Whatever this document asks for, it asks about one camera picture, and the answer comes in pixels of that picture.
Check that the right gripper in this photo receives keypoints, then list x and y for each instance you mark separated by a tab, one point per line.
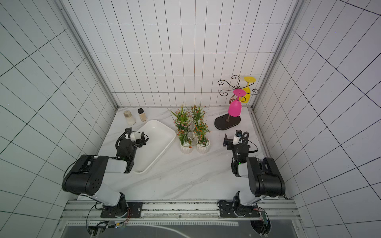
227	141

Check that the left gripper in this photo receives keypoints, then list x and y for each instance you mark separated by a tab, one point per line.
139	141

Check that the white storage tray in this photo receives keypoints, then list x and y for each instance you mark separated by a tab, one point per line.
161	138

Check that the potted gypsophila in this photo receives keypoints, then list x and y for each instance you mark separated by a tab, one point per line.
181	116
202	142
185	139
197	114

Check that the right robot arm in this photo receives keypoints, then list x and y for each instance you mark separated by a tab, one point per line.
263	175

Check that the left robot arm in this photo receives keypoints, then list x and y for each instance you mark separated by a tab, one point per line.
85	176

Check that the beige cap white bottle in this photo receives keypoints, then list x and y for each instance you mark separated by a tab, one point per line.
129	118

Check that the black cap spice bottle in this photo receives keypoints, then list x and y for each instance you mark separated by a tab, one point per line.
142	114

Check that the magenta wine glass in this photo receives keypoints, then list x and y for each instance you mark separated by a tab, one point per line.
235	107

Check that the yellow wine glass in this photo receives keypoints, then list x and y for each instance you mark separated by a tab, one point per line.
250	81

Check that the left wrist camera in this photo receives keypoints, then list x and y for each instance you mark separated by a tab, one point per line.
132	135

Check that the black wire glass rack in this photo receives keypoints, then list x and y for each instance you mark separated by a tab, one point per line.
225	122

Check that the aluminium mounting rail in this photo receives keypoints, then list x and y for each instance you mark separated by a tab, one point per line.
184	210

